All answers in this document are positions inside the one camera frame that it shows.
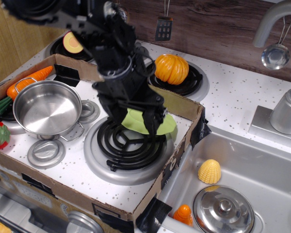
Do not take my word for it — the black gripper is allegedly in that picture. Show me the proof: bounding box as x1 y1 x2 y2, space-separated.
93 52 165 135

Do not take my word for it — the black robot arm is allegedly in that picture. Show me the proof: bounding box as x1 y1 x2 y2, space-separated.
2 0 166 135

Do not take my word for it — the stainless steel pot lid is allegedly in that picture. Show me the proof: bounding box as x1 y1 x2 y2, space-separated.
193 185 255 233

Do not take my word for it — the green plastic plate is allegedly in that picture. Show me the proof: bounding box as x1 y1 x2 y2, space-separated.
122 108 177 136

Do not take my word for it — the middle silver stove knob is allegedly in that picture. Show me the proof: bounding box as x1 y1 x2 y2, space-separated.
79 100 100 124

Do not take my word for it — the silver stove knob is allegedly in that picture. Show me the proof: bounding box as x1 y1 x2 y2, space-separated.
27 140 65 169
79 100 100 124

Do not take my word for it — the front right black burner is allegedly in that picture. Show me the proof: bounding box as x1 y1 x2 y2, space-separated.
84 117 174 185

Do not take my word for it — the black burner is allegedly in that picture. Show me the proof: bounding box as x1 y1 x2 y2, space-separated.
44 36 94 62
148 62 210 102
0 97 25 134
84 117 174 185

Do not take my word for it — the orange toy pumpkin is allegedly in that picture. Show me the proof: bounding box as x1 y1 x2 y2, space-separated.
155 54 189 85

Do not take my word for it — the back right black burner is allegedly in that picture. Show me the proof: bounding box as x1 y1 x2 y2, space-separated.
148 62 210 102

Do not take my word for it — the hanging silver spatula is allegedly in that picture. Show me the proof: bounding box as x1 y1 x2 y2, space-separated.
154 0 173 42

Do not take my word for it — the yellow toy corn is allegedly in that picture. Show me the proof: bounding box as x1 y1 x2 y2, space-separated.
198 159 221 184

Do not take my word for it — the halved purple toy fruit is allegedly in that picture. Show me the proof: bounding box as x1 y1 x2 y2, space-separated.
63 32 83 54

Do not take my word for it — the front silver stove knob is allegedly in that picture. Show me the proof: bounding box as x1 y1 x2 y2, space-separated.
27 140 65 169

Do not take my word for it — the back left black burner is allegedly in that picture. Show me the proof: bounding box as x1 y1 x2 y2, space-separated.
44 36 94 62

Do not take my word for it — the small orange toy vegetable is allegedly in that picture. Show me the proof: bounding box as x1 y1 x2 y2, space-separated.
173 204 193 227

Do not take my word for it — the silver oven front knob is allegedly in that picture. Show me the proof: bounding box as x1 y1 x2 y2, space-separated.
66 211 104 233

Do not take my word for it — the front left black burner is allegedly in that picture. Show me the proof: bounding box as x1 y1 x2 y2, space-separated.
0 97 25 134

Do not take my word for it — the orange toy carrot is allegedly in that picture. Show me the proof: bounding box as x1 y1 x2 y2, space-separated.
0 66 53 115

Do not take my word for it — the brown cardboard fence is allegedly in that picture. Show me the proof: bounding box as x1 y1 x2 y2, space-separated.
0 54 207 233

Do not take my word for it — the silver toy faucet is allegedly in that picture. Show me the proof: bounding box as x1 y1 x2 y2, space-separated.
249 0 291 148

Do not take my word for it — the silver toy sink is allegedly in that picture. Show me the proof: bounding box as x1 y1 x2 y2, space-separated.
159 127 291 233

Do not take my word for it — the hanging silver ladle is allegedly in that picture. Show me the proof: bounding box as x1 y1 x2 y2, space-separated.
261 17 291 70

